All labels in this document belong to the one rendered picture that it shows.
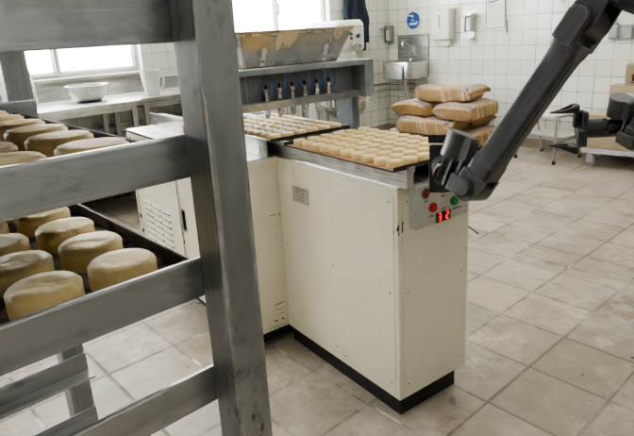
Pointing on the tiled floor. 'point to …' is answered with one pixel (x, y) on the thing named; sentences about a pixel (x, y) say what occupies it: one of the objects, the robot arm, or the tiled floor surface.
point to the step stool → (554, 131)
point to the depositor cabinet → (177, 213)
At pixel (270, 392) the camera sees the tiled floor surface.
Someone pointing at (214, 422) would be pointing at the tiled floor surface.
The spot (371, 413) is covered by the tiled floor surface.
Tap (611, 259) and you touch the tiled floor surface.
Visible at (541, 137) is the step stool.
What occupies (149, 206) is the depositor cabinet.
